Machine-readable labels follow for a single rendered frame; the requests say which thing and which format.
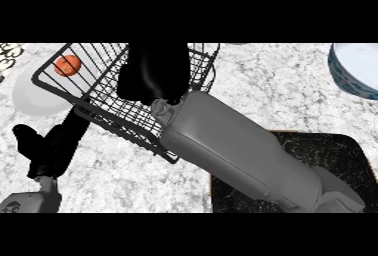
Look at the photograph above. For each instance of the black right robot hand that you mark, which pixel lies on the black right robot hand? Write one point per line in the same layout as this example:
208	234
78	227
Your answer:
155	71

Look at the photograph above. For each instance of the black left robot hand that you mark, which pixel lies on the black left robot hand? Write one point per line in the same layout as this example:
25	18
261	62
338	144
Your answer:
52	146

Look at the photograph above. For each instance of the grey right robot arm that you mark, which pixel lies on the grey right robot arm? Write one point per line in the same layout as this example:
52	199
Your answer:
236	146

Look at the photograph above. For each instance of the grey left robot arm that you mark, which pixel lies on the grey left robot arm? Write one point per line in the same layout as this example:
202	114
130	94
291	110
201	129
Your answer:
30	200

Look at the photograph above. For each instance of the orange sweet potato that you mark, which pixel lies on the orange sweet potato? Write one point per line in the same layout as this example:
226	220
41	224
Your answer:
68	65

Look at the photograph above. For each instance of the black marbled tray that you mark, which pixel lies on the black marbled tray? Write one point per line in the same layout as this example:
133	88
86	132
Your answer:
325	156

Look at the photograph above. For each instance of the white round plate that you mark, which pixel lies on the white round plate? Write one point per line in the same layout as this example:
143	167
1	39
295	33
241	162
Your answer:
34	96

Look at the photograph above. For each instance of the black and white patterned mat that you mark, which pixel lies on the black and white patterned mat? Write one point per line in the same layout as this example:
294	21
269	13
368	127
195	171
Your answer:
9	55

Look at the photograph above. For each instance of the blue patterned bowl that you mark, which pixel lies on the blue patterned bowl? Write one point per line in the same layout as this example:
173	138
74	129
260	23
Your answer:
356	68

